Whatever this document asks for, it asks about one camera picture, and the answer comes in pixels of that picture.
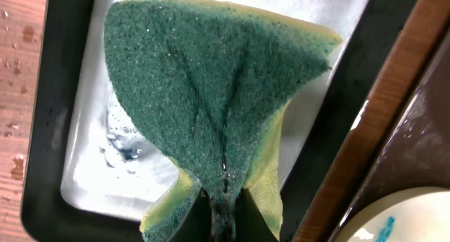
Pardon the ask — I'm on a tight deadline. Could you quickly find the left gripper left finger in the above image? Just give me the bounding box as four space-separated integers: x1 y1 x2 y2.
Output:
169 189 212 242

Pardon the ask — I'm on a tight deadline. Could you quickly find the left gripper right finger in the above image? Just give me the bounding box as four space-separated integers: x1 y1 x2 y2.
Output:
235 189 278 242

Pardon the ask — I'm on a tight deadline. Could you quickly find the green and yellow sponge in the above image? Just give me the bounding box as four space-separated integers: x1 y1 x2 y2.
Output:
103 0 341 241

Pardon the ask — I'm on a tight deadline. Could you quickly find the white plate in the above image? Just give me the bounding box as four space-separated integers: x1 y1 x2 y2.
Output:
333 187 449 242

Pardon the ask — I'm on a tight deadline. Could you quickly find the dark rectangular sponge tray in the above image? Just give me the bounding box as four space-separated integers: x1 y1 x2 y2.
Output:
21 0 417 242

